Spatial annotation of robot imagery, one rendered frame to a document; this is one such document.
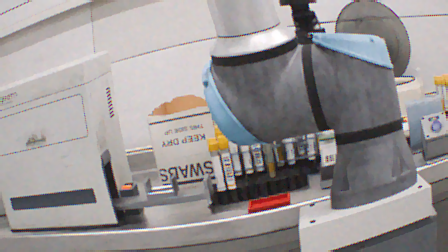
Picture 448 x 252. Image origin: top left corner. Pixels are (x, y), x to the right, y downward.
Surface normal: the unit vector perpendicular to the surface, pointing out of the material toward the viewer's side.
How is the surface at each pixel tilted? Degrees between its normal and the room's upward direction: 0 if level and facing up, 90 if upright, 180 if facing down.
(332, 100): 105
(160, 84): 90
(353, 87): 86
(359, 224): 90
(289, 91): 82
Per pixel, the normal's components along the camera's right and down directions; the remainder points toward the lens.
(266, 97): -0.18, 0.30
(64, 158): -0.06, 0.13
